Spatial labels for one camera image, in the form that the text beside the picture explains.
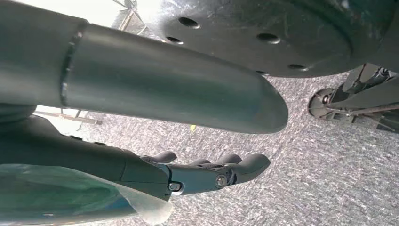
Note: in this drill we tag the small yellow tape scrap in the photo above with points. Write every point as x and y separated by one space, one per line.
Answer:
193 128

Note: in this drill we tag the black round base disc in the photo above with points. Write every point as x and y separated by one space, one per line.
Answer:
249 34

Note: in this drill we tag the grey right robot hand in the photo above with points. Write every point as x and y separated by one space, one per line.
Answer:
156 84

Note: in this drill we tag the shiny silver wrist cover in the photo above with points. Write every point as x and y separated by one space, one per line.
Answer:
62 196

